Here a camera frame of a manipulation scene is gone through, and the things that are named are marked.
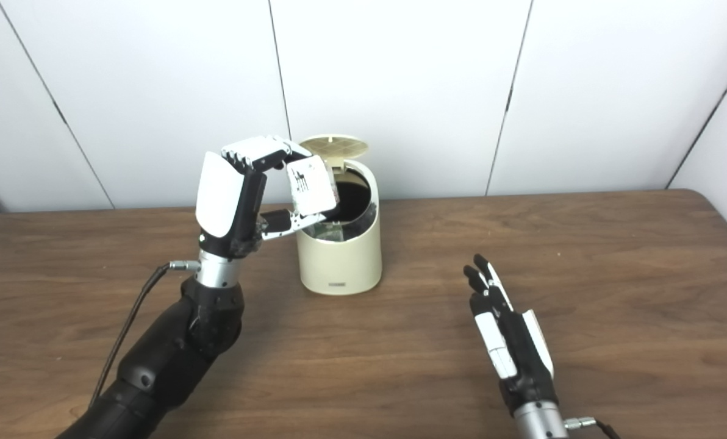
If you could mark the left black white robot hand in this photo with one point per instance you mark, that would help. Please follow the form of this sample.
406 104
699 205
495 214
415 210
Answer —
220 195

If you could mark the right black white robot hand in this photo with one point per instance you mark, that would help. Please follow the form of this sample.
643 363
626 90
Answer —
497 341

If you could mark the white green milk carton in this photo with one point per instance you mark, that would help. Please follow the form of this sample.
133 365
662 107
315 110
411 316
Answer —
311 183

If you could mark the cream round bin lid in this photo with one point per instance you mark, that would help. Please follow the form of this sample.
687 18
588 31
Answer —
339 145

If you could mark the cream-colored bin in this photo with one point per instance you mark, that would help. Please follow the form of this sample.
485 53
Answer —
339 265

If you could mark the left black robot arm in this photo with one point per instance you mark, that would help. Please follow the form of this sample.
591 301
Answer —
168 353

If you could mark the black bin liner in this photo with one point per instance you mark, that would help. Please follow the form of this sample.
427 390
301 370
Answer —
354 198

